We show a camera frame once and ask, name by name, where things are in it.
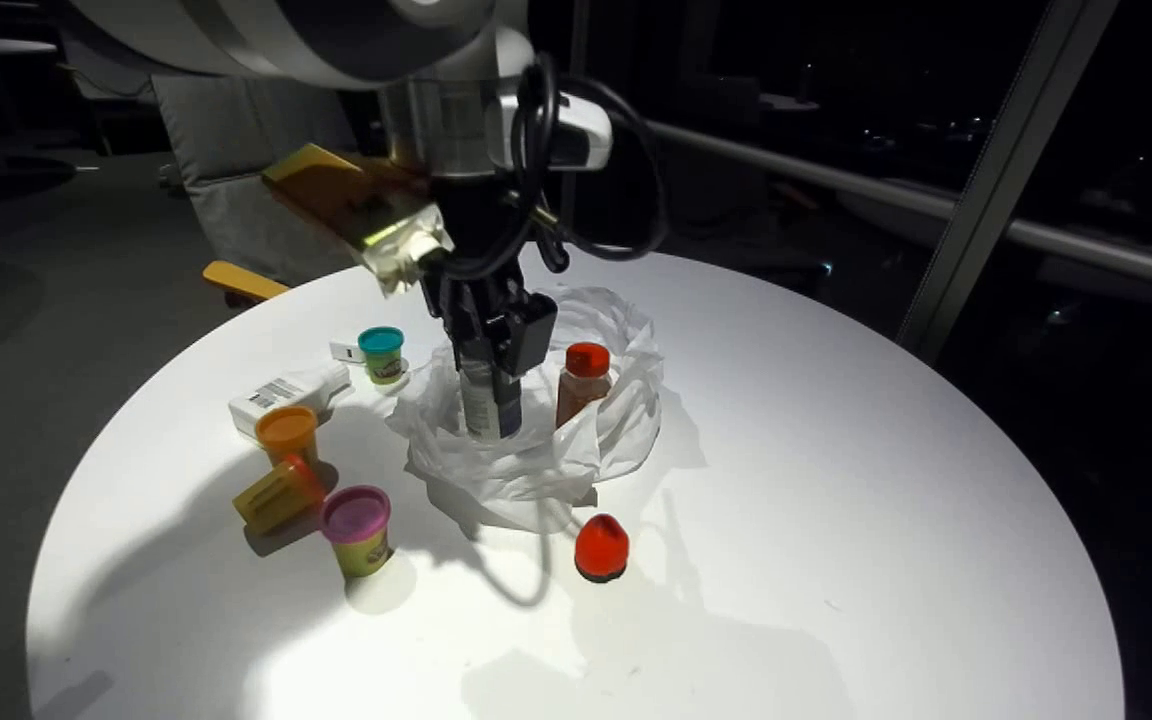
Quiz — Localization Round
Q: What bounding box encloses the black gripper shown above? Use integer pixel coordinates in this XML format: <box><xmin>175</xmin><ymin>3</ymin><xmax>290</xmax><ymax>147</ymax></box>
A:
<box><xmin>424</xmin><ymin>178</ymin><xmax>567</xmax><ymax>382</ymax></box>

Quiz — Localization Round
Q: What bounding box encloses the teal-lid play-dough tub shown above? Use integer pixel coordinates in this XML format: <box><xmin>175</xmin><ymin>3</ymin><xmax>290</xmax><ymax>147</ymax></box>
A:
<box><xmin>357</xmin><ymin>324</ymin><xmax>405</xmax><ymax>382</ymax></box>

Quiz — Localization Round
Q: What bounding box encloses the red-capped spice bottle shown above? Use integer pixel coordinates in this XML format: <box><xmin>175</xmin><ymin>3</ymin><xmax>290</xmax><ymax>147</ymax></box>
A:
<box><xmin>558</xmin><ymin>340</ymin><xmax>611</xmax><ymax>425</ymax></box>

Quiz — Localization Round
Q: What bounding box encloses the yellow-lid play-dough tub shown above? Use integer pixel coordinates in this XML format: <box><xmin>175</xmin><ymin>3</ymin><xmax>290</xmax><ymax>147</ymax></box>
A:
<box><xmin>258</xmin><ymin>404</ymin><xmax>322</xmax><ymax>464</ymax></box>

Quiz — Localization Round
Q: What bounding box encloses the small red cap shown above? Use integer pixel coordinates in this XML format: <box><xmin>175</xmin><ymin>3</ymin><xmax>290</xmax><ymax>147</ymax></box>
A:
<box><xmin>575</xmin><ymin>516</ymin><xmax>630</xmax><ymax>580</ymax></box>

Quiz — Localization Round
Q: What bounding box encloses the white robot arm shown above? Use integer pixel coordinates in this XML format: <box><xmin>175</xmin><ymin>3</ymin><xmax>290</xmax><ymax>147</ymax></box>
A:
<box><xmin>50</xmin><ymin>0</ymin><xmax>611</xmax><ymax>381</ymax></box>

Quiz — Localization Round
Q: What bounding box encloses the clear crumpled plastic bag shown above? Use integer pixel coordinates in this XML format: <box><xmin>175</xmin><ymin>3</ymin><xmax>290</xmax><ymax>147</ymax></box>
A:
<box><xmin>388</xmin><ymin>288</ymin><xmax>665</xmax><ymax>531</ymax></box>

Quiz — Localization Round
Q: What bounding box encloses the large white plastic bottle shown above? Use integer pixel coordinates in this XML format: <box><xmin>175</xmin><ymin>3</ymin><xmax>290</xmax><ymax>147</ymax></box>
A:
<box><xmin>228</xmin><ymin>369</ymin><xmax>348</xmax><ymax>434</ymax></box>

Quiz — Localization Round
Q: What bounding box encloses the yellow pencil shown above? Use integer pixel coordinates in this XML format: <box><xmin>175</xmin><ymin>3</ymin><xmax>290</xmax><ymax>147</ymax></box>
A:
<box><xmin>202</xmin><ymin>259</ymin><xmax>290</xmax><ymax>299</ymax></box>

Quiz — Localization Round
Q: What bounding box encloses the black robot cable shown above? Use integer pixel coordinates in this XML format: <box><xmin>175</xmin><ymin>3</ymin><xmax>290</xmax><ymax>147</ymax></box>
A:
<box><xmin>441</xmin><ymin>50</ymin><xmax>673</xmax><ymax>292</ymax></box>

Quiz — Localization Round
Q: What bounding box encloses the metal window rail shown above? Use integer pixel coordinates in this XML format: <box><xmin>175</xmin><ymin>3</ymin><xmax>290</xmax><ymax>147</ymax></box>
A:
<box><xmin>654</xmin><ymin>121</ymin><xmax>1152</xmax><ymax>283</ymax></box>

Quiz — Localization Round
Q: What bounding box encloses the vertical window post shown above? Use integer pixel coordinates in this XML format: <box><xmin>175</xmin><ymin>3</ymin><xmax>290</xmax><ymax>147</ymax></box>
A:
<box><xmin>898</xmin><ymin>0</ymin><xmax>1120</xmax><ymax>358</ymax></box>

